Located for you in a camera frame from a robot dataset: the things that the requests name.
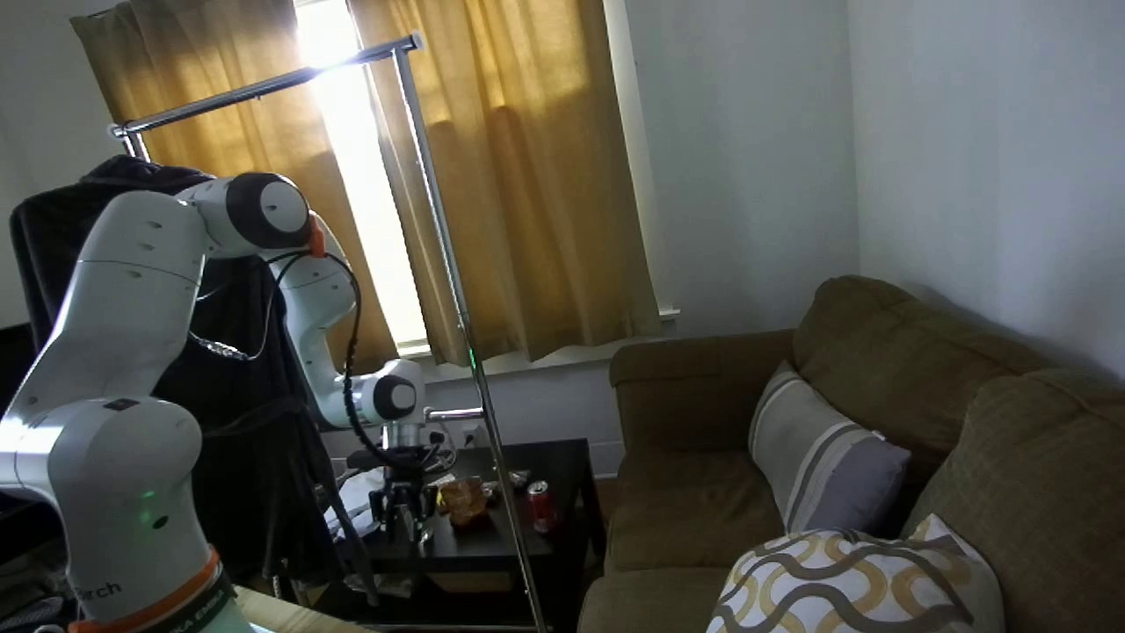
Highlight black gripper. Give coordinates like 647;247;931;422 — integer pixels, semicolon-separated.
377;445;435;518

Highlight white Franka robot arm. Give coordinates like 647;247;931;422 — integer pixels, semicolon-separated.
0;171;426;633

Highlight black coffee table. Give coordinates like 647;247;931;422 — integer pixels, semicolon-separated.
325;438;604;633

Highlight red soda can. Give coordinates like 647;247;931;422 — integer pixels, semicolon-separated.
524;477;557;536

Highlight mustard yellow curtain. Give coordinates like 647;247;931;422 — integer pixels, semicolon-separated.
74;0;656;367

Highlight grey striped pillow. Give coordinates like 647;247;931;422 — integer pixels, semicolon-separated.
750;361;911;530

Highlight yellow wave pattern pillow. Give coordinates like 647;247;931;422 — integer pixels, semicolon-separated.
707;514;1004;633

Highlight brown fabric couch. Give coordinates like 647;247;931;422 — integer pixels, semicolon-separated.
578;276;1125;633

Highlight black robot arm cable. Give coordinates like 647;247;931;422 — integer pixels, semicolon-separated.
186;241;399;471

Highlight chrome clothes rack frame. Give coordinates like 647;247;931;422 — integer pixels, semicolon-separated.
110;34;551;633

